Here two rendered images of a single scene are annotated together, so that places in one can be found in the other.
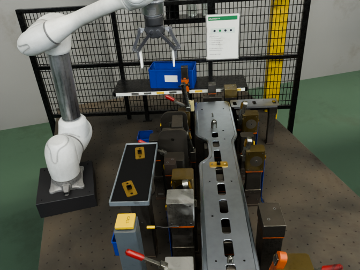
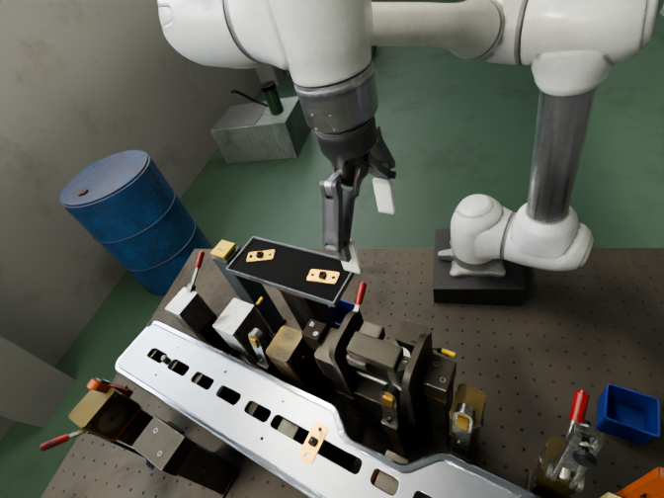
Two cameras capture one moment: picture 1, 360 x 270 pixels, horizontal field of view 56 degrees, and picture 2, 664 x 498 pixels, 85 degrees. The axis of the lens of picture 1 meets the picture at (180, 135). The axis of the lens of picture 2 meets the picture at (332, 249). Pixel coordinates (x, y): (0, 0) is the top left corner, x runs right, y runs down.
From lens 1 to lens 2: 1.61 m
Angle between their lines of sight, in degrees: 91
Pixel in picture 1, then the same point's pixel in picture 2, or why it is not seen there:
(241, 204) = (212, 421)
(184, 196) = (228, 319)
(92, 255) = (352, 291)
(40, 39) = not seen: hidden behind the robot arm
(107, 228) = (384, 309)
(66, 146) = (460, 217)
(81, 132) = (518, 238)
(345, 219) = not seen: outside the picture
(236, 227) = (190, 390)
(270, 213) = (158, 441)
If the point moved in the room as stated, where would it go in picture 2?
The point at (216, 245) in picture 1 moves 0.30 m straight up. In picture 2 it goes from (191, 356) to (126, 297)
